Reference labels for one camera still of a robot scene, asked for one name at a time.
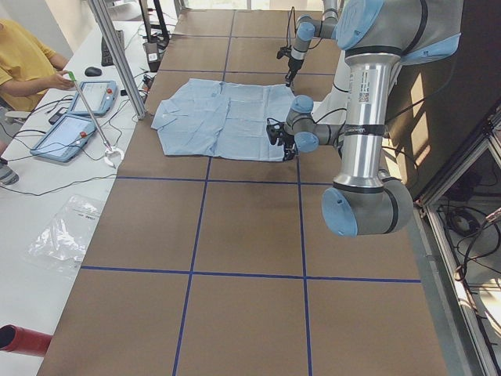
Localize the clear plastic bag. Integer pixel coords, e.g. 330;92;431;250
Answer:
23;195;105;278

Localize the blue teach pendant far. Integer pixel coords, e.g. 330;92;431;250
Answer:
67;81;117;117

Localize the blue teach pendant near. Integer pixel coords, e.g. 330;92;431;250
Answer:
30;114;96;163

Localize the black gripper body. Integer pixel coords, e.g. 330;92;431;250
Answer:
285;58;303;81
266;119;297;152

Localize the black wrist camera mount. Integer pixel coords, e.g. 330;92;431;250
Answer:
276;46;291;60

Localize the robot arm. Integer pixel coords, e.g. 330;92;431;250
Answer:
277;1;344;87
266;1;463;237

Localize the red cylinder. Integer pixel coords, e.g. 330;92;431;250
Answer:
1;324;52;357

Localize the blue teach pendant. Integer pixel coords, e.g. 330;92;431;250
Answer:
67;81;117;117
30;114;96;163

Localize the black computer mouse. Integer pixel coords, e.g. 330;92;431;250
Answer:
85;67;103;77

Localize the black keyboard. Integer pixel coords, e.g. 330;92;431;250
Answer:
100;29;125;67

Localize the light blue button-up shirt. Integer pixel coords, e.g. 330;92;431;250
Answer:
151;78;294;162

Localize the grabber reach tool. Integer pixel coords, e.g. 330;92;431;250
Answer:
67;70;124;169

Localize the person in yellow shirt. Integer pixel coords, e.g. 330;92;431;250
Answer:
1;20;74;112

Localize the grey aluminium frame post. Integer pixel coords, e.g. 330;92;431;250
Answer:
88;0;146;120

